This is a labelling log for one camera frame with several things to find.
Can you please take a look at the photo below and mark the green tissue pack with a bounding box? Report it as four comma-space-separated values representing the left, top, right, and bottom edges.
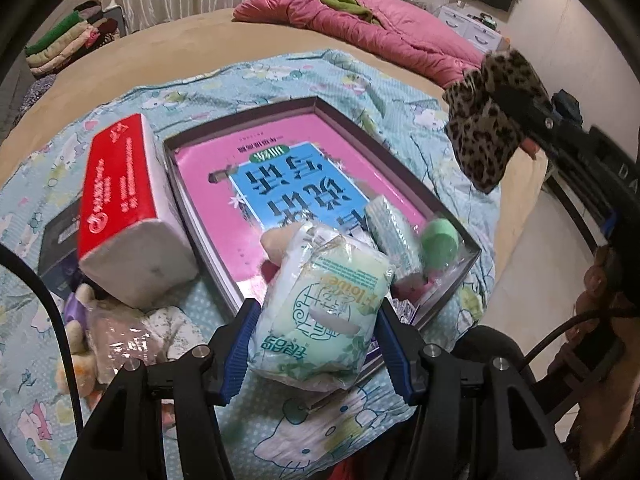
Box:
249, 222, 392, 392
364, 194, 425, 283

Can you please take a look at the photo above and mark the clear plastic packet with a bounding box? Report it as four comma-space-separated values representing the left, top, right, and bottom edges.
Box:
87, 307, 166, 386

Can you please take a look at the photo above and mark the pink book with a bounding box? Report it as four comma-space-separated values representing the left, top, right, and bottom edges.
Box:
172, 112, 436, 301

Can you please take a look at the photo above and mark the green egg makeup sponge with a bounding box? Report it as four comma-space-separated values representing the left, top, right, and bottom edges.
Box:
419, 217, 458, 273

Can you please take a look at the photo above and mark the teal cartoon printed blanket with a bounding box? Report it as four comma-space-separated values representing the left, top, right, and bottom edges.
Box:
0, 49, 501, 480

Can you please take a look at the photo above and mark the dark floral cloth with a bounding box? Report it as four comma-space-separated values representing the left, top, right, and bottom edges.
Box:
15, 75, 56, 121

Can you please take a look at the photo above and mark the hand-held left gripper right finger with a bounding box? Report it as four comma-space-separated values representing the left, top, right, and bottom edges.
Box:
374, 302, 576, 480

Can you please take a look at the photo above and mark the red tissue pack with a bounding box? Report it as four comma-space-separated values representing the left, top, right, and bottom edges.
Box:
77, 112, 201, 308

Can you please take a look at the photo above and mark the purple shallow box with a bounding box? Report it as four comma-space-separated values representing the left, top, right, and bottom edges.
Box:
162, 95, 483, 333

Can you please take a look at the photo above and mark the person's right hand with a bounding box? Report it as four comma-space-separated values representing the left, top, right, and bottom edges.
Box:
572, 255, 628, 358

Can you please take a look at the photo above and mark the person's right forearm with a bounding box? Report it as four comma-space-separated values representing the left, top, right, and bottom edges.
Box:
565, 350, 640, 480

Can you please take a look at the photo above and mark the stack of folded clothes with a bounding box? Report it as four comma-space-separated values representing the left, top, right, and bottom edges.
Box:
25, 0, 123, 78

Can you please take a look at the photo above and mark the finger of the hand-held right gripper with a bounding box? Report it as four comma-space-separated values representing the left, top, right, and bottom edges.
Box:
492, 81, 557, 137

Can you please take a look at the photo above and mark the leopard print scrunchie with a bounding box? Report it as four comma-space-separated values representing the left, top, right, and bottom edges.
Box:
444, 49, 551, 195

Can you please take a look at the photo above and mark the black cable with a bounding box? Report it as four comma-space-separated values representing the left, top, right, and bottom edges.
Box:
0, 245, 83, 441
520, 307, 626, 376

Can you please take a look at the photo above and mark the dark cardboard box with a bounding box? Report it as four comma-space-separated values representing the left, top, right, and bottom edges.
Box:
37, 202, 91, 306

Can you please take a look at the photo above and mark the white drawer cabinet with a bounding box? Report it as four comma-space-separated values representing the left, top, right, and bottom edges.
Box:
432, 2, 511, 53

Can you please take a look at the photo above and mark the white lace scrunchie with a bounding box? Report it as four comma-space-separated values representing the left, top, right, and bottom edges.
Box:
145, 305, 206, 361

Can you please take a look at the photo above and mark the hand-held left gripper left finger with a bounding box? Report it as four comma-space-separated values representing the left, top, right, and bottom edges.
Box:
60, 297, 263, 480

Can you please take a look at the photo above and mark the peach plush toy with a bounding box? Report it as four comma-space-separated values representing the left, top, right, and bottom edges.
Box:
260, 224, 306, 267

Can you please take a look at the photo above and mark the pink quilt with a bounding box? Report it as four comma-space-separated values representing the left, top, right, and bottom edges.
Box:
232, 0, 501, 88

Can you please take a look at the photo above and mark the plush toy with lilac bow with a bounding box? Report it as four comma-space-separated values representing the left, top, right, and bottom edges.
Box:
55, 282, 108, 411

